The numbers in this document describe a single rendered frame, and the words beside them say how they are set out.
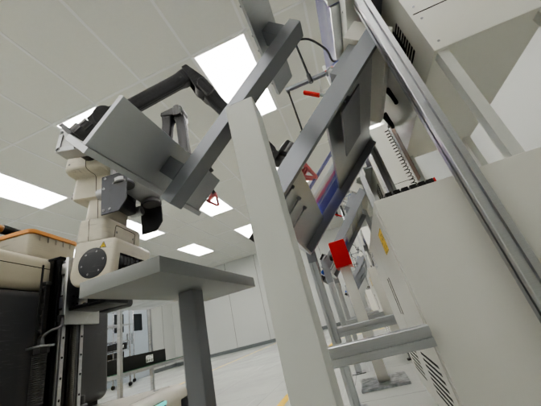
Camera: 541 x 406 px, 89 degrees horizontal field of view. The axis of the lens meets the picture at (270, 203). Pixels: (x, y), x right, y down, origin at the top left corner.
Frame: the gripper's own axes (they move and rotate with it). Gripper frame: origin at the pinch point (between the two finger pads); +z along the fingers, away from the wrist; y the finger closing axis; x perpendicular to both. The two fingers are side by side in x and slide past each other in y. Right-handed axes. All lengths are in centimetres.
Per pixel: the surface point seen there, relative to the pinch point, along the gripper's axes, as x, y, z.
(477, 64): -52, -17, 35
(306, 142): 1.3, -32.1, 3.4
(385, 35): -39, -35, 9
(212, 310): 347, 846, -389
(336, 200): -4.4, 36.0, 3.4
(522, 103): -172, 136, 74
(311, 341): 41, -64, 34
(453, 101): -50, 0, 33
